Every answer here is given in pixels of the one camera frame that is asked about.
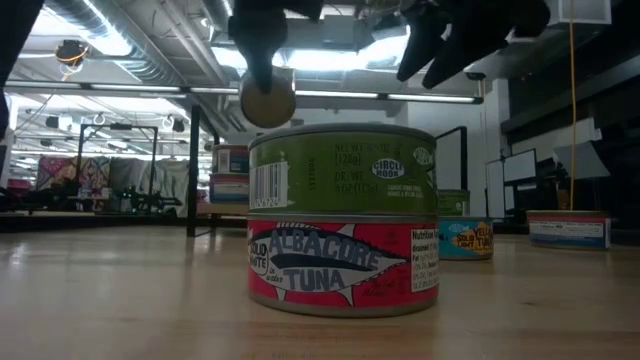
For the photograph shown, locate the grey angled shade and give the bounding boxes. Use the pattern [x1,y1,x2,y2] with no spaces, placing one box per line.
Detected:
[552,140,612,180]

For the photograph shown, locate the white board panel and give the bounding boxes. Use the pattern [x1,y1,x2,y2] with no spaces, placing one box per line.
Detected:
[485,158,506,219]

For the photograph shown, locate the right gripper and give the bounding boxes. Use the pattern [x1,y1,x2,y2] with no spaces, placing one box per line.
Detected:
[397,0,551,90]

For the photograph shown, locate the white box unit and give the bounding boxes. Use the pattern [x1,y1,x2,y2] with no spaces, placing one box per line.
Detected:
[547,0,614,26]

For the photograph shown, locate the silver ventilation duct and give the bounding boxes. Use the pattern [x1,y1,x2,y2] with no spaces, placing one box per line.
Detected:
[44,0,231,86]

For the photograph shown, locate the colourful patterned quilt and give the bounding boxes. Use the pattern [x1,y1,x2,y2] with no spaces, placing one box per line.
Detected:
[35,155,111,201]

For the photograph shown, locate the white LED light bar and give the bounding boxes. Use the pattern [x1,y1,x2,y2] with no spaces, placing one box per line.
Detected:
[89,83,181,93]
[294,89,379,100]
[387,93,476,104]

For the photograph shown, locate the silver-lid teal tuna can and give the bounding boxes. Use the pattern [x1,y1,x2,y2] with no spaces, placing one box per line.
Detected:
[438,215,495,261]

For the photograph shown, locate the white monitor screen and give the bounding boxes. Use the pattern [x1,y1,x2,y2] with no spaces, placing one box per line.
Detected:
[502,148,539,184]

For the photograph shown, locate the black metal rig frame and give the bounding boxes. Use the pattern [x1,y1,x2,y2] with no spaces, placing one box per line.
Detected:
[73,123,160,214]

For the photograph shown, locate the silver-lid green tuna can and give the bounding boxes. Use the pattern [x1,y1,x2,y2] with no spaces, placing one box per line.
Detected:
[248,123,439,217]
[437,188,471,219]

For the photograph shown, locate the silver-lid red albacore can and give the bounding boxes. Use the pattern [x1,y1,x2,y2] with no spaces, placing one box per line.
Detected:
[247,213,441,319]

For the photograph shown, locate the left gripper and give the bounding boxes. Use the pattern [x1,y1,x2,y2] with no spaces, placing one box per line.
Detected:
[230,0,326,95]

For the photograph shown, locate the grey white cloth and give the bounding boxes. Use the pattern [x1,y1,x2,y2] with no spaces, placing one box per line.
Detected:
[109,158,191,217]

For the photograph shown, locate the black orange hanging reel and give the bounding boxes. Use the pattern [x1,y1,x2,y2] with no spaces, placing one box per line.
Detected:
[53,38,91,81]

